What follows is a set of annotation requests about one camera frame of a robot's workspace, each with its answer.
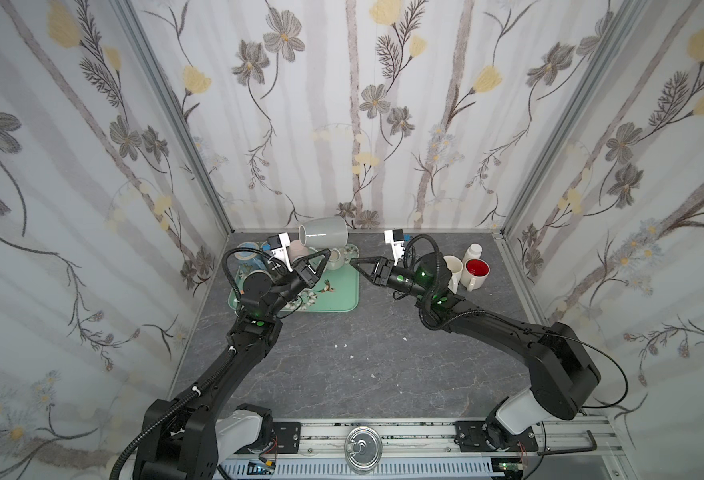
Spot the blue mug with brown rim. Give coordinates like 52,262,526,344
235,241,266,276

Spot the round metal lid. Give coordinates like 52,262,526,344
344,426,383,475

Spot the white mug with red inside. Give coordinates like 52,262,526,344
460,259,490,292

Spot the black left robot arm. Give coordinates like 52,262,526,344
109,247,331,479

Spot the white cream mug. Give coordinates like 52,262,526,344
444,255,464,293

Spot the black allen key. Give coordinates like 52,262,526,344
538,430,598,458

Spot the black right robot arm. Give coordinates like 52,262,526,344
351,234,602,451

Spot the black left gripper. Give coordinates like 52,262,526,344
264,250,328,321

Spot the beige mug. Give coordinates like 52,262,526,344
325,248,346,271

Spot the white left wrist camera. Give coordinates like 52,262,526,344
267,232,292,271

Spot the white plastic bottle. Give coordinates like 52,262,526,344
463,243,483,264

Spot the pink mug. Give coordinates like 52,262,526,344
287,240,310,266

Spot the grey mug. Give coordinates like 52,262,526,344
298,216,348,249

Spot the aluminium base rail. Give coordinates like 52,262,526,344
211,411,638,479

